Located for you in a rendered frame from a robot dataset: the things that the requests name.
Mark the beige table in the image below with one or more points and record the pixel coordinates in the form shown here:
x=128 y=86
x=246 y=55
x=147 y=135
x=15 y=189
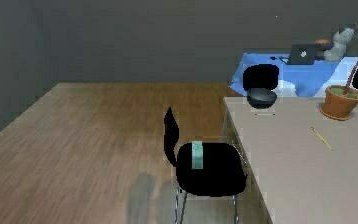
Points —
x=307 y=160

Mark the grey teddy bear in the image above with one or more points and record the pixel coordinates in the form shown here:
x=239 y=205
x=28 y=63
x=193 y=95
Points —
x=339 y=45

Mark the black chair with metal legs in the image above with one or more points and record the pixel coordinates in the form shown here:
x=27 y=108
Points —
x=213 y=173

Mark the black bowl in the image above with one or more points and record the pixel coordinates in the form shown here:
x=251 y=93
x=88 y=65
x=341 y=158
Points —
x=261 y=97

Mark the dark grey laptop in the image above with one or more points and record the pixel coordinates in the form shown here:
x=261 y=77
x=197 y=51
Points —
x=303 y=54

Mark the plant in terracotta pot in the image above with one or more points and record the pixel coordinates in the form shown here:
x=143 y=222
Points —
x=339 y=104

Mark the yellow pencil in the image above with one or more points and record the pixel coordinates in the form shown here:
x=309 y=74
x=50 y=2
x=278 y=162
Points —
x=321 y=138

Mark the blue bed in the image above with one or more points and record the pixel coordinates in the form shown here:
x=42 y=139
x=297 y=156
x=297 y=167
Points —
x=307 y=75

